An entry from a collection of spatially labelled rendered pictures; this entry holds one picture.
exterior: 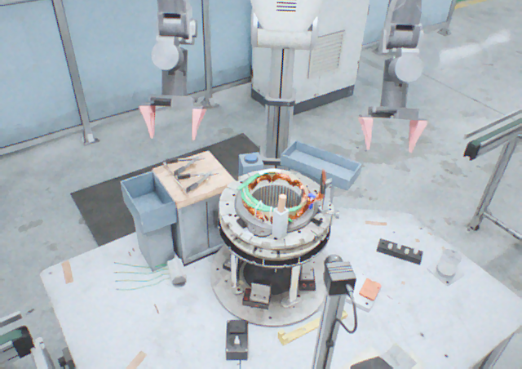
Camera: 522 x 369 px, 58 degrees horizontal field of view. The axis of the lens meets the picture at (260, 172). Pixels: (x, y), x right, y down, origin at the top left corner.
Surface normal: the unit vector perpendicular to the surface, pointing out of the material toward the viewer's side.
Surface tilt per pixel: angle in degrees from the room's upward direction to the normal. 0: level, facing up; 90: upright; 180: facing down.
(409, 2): 86
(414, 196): 0
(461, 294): 0
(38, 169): 0
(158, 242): 90
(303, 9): 90
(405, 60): 61
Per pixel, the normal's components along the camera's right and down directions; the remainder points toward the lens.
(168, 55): -0.03, 0.15
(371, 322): 0.04, -0.78
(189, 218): 0.53, 0.54
